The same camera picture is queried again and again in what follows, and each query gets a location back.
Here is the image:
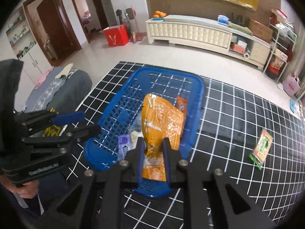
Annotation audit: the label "white metal rack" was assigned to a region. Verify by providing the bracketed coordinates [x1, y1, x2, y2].
[263, 9, 298, 81]

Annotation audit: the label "dark wooden door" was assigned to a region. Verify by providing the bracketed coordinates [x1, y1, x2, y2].
[23, 0, 83, 67]

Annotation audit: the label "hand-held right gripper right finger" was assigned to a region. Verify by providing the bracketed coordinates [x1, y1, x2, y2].
[163, 136, 278, 229]

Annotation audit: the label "small orange snack packet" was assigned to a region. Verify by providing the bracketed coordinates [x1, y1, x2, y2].
[176, 96, 189, 117]

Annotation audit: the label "blue plastic basket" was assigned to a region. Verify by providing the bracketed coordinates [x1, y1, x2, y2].
[83, 66, 205, 199]

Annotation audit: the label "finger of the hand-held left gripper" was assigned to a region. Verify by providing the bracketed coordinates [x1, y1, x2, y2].
[14, 109, 86, 131]
[22, 123, 101, 149]

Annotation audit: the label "green cushion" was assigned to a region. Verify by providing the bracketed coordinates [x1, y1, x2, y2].
[227, 22, 253, 35]

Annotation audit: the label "person's left hand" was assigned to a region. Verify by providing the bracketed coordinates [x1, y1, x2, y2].
[10, 178, 40, 199]

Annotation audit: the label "grey patterned cloth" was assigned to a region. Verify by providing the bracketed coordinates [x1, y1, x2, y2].
[26, 77, 68, 111]

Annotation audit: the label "plate of oranges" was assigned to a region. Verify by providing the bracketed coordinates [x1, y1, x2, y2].
[152, 11, 167, 21]

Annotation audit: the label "black router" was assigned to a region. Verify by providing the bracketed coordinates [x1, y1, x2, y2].
[231, 12, 247, 25]

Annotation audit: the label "green beige snack packet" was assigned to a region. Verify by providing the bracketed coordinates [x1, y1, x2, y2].
[248, 128, 274, 170]

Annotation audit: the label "grey sofa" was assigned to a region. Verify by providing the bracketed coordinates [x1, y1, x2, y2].
[25, 68, 93, 134]

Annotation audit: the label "purple snack packet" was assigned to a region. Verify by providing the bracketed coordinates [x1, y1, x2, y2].
[118, 135, 131, 161]

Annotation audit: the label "pink bag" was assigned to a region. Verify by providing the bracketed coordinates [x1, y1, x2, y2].
[282, 74, 301, 97]

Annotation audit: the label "red paper bag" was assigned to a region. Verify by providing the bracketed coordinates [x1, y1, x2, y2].
[103, 24, 130, 47]

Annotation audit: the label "dark cloth with yellow print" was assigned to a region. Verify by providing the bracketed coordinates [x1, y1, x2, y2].
[42, 124, 62, 137]

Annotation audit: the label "cream cloth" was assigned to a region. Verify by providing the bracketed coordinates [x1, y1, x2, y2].
[55, 63, 74, 79]

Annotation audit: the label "large orange snack packet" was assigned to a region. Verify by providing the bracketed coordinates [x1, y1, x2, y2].
[141, 93, 185, 181]

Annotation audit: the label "person's blue trousers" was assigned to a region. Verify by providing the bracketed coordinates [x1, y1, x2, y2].
[29, 169, 81, 222]

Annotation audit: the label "pink cloth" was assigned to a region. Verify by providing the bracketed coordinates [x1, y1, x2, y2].
[35, 68, 54, 90]

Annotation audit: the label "dark wooden doorway frame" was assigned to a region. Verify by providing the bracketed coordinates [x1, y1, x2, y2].
[67, 0, 109, 43]

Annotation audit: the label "white wall cabinet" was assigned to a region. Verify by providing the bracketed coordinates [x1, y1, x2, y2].
[6, 7, 51, 86]

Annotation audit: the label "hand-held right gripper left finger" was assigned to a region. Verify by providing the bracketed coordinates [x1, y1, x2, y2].
[36, 136, 145, 229]

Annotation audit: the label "orange box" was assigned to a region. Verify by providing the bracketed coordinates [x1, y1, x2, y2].
[232, 44, 246, 54]

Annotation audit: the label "snack bag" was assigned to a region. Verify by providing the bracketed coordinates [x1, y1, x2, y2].
[270, 56, 285, 71]

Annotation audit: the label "cardboard box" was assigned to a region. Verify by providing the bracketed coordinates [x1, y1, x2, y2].
[248, 19, 274, 43]

